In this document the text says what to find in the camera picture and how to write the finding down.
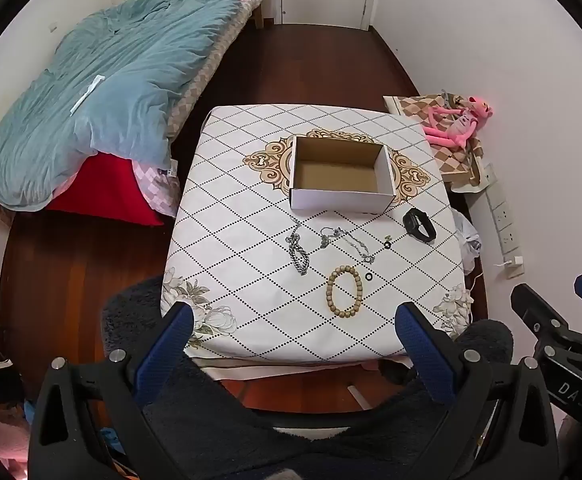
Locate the dark fuzzy clothing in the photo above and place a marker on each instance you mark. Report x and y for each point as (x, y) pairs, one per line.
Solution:
(211, 420)

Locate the pink checkered sheet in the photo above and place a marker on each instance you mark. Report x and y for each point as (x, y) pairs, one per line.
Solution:
(161, 190)

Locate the white plastic bag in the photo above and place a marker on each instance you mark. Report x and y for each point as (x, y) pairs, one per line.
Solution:
(466, 240)

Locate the wooden bed frame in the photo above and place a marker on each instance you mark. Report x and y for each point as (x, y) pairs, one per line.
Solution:
(258, 17)

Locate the white power strip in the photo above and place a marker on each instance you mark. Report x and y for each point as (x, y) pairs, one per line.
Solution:
(503, 225)

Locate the pink panther plush toy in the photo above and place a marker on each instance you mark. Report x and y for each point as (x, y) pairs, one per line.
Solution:
(458, 127)

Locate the light blue duvet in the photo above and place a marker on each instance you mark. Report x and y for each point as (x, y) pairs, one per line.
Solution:
(96, 95)

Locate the diamond patterned white tablecloth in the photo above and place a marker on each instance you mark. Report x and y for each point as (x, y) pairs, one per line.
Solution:
(271, 260)

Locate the white charger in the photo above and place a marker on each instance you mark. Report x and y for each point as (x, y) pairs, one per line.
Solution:
(513, 266)

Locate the brown checkered cushion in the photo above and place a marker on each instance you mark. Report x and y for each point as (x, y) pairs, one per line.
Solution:
(451, 160)

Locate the black smart band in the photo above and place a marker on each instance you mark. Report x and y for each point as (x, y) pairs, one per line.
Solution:
(413, 222)

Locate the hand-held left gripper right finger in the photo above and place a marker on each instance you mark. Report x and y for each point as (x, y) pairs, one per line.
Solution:
(426, 352)

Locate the beige checkered mattress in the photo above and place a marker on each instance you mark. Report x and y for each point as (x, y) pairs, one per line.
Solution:
(196, 90)

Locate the red blanket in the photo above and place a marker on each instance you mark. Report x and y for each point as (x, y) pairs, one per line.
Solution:
(111, 185)

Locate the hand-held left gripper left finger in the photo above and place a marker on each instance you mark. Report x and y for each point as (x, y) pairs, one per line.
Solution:
(166, 355)

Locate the cardboard box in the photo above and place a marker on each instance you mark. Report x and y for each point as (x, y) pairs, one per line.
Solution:
(341, 199)

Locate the white strip tag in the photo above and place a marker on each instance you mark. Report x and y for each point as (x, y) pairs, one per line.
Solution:
(87, 96)

